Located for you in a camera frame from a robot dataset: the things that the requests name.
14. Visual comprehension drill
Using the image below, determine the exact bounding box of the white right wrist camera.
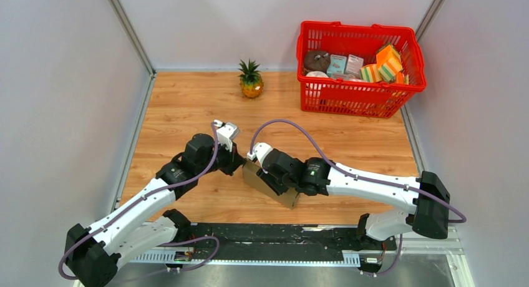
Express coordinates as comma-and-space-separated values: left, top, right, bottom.
246, 142, 274, 167

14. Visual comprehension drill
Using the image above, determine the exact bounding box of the aluminium base frame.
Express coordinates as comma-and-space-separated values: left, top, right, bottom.
72, 223, 476, 287

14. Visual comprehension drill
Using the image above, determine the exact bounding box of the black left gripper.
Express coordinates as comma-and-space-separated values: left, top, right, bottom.
197, 139, 246, 177

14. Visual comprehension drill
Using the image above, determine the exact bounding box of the toy pineapple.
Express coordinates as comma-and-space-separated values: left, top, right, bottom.
238, 59, 264, 99

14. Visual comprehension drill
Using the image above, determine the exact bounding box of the brown cardboard box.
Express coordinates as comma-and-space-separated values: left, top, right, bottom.
242, 161, 301, 210

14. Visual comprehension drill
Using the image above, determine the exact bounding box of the brown round object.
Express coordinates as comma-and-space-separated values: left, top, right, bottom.
303, 50, 331, 72

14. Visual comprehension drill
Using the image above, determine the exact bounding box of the teal small box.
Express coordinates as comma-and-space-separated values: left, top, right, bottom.
326, 54, 347, 77

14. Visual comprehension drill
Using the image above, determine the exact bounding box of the striped yellow green sponge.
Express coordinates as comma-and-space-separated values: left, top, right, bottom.
360, 64, 382, 83

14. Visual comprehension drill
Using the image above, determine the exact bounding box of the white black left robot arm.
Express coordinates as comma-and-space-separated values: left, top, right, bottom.
58, 125, 244, 286

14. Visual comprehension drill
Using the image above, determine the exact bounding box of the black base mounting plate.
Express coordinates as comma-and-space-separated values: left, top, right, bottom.
174, 223, 397, 262

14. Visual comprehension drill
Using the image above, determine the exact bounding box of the grey small box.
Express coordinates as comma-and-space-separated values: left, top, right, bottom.
344, 54, 364, 78

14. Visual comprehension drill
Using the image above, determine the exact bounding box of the red plastic basket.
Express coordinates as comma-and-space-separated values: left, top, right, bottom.
296, 21, 427, 119

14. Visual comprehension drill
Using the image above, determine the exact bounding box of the aluminium corner rail left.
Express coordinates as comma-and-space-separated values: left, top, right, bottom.
108, 0, 156, 78

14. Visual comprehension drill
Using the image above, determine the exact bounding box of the aluminium corner rail right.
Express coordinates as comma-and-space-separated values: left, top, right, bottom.
415, 0, 445, 41

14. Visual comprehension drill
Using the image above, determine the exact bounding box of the aluminium corner rail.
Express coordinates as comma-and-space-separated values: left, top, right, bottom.
108, 0, 156, 78
415, 0, 445, 41

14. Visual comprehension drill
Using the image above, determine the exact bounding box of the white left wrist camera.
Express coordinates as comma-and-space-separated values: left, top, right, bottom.
213, 120, 240, 152

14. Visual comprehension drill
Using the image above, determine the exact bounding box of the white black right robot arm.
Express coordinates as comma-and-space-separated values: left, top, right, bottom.
254, 147, 450, 249

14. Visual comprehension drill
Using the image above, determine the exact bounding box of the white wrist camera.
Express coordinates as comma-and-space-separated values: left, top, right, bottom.
246, 142, 274, 167
213, 120, 240, 152

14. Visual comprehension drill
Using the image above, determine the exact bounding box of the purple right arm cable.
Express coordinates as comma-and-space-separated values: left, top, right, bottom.
250, 119, 468, 277

